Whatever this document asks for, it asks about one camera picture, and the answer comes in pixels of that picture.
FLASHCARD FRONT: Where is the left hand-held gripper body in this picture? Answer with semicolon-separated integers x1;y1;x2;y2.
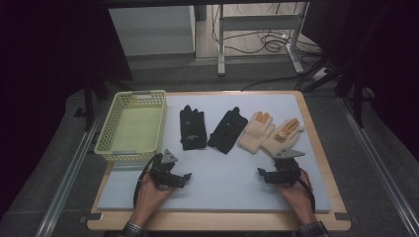
149;148;186;190

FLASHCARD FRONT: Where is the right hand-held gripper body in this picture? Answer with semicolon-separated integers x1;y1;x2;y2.
272;147;306;189

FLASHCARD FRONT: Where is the beige knit glove white tag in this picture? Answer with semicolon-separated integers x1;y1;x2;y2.
260;118;306;158

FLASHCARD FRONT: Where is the person's left hand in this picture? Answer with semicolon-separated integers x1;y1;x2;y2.
132;173;176;219

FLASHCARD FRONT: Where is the person's right hand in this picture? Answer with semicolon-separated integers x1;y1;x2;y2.
277;182;316;225

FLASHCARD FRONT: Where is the white foam mat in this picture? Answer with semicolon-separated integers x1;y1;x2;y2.
96;94;332;213

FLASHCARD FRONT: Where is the black glove white mark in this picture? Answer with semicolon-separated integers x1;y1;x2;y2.
179;104;209;151

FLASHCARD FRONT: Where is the light green plastic basket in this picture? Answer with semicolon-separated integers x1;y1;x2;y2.
93;89;168;163

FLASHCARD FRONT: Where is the plain black glove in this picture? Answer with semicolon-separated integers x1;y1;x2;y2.
207;106;249;155

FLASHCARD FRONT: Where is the black stand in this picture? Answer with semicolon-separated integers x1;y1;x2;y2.
73;73;133;132
293;53;368;128

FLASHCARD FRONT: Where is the white cabinet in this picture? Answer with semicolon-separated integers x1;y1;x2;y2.
108;5;198;57

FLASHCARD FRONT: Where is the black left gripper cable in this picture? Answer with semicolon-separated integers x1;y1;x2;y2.
132;153;163;209

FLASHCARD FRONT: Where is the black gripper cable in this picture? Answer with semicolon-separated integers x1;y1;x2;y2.
132;153;163;209
296;168;317;213

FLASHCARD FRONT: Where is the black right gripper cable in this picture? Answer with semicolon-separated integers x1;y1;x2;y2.
296;168;317;213

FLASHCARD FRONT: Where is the black floor cable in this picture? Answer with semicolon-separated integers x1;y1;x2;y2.
240;74;301;92

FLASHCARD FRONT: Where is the aluminium rail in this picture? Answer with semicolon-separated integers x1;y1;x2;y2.
338;96;419;237
34;98;112;237

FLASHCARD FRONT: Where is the tangle of black floor cables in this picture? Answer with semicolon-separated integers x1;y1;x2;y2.
210;3;323;56

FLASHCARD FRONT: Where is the grey metal table frame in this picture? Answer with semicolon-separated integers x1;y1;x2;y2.
216;2;311;77

